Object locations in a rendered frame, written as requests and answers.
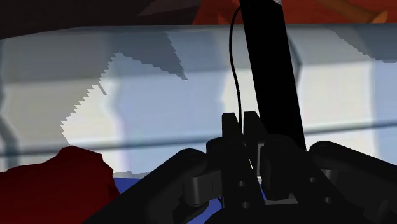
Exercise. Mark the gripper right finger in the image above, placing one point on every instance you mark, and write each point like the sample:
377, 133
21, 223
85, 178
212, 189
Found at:
341, 173

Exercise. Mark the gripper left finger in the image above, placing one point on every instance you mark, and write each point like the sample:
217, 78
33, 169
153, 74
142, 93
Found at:
173, 189

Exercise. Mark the blue flat object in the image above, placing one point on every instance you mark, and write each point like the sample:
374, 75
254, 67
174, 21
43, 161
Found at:
124, 184

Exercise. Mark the black upright bar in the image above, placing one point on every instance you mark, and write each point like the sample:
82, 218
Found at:
270, 77

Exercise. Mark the dark red lumpy object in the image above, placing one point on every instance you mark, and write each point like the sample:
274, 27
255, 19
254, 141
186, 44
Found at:
52, 186

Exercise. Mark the red orange patterned object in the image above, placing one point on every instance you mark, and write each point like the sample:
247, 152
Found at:
310, 12

